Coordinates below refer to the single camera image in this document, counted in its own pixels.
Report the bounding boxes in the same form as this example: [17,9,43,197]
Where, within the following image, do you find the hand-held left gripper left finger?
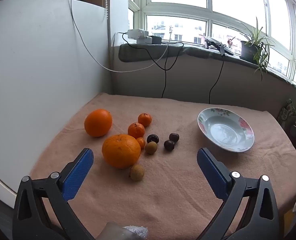
[12,148,96,240]

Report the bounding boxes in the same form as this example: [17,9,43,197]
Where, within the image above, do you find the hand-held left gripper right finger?
[197,147,280,240]

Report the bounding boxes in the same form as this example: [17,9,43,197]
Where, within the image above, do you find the floral ceramic plate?
[197,107,255,153]

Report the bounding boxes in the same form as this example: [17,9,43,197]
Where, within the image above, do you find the large orange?
[84,109,113,138]
[102,134,141,169]

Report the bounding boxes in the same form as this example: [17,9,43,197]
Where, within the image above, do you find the tangerine with stem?
[127,122,145,139]
[137,113,152,127]

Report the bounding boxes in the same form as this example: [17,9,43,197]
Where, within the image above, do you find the peach blanket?
[29,92,296,240]

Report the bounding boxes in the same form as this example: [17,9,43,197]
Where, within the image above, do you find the brown longan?
[130,164,145,181]
[145,141,158,155]

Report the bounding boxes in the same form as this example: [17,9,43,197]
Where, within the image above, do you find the white fuzzy cloth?
[123,225,148,238]

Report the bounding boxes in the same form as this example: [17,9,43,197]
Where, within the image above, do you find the floral bag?
[277,99,296,128]

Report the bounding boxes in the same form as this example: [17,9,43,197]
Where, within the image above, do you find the white cabinet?
[0,0,112,202]

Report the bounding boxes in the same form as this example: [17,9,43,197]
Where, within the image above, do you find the potted spider plant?
[227,17,276,81]

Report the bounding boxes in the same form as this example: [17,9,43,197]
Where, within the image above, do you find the green windowsill mat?
[118,42,296,92]

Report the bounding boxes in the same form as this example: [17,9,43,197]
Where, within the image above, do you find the white electronic device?
[127,29,153,44]

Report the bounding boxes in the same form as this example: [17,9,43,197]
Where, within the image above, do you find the black cable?
[122,32,185,98]
[209,44,226,104]

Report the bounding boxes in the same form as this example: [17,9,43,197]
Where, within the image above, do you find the white cable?
[70,0,185,73]

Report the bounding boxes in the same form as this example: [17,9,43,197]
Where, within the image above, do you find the white window frame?
[127,0,296,90]

